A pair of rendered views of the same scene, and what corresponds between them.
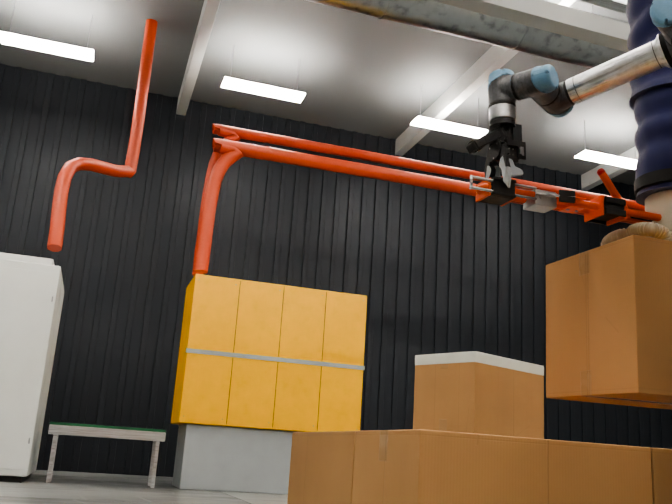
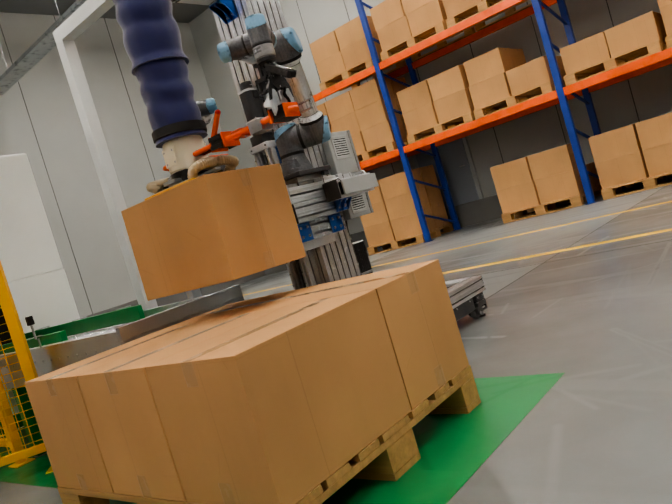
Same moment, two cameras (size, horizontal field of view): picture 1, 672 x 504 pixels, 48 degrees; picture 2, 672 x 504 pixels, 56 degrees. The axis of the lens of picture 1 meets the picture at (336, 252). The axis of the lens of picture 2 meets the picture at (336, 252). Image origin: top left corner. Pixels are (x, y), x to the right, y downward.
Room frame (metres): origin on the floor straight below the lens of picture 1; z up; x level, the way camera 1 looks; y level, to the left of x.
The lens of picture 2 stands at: (3.11, 1.52, 0.78)
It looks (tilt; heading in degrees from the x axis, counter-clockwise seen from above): 3 degrees down; 238
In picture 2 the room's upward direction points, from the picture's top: 17 degrees counter-clockwise
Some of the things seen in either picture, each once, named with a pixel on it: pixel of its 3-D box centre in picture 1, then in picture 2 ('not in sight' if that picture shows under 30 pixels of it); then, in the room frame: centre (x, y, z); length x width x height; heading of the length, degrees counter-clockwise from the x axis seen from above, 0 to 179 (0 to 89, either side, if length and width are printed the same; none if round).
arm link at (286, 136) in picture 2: not in sight; (289, 139); (1.60, -1.04, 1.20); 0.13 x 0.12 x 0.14; 139
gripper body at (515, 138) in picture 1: (505, 143); (269, 76); (1.95, -0.45, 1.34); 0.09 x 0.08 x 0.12; 107
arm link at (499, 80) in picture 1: (502, 91); (258, 31); (1.95, -0.44, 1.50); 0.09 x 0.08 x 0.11; 49
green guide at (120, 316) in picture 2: not in sight; (80, 325); (2.44, -2.88, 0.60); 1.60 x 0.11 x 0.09; 108
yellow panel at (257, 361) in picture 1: (267, 387); not in sight; (9.64, 0.74, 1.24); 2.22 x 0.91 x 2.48; 107
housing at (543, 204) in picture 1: (539, 201); (260, 126); (1.99, -0.55, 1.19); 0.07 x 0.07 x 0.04; 18
